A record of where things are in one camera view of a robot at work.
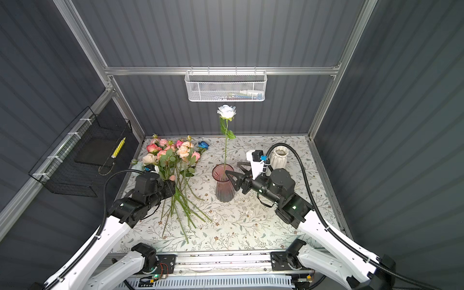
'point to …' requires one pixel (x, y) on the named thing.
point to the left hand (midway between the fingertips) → (170, 183)
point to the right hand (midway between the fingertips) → (234, 170)
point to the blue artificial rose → (203, 144)
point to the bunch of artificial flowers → (173, 159)
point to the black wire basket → (80, 162)
